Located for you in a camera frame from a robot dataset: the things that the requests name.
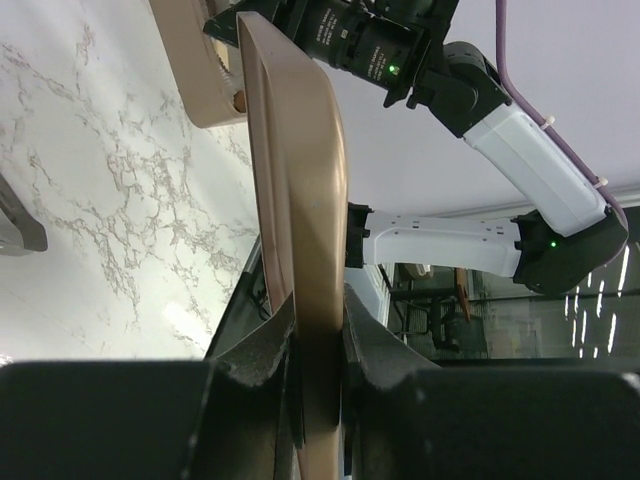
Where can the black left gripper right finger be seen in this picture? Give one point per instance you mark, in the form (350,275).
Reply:
(407,417)

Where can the beige box lid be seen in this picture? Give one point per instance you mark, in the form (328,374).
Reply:
(301,184)

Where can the beige chocolate box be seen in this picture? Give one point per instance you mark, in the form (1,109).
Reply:
(208,73)

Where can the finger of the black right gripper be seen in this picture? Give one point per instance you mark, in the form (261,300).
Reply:
(223,27)

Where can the steel tongs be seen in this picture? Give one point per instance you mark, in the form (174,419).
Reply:
(21,234)

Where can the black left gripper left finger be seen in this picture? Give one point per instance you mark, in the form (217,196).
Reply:
(220,418)

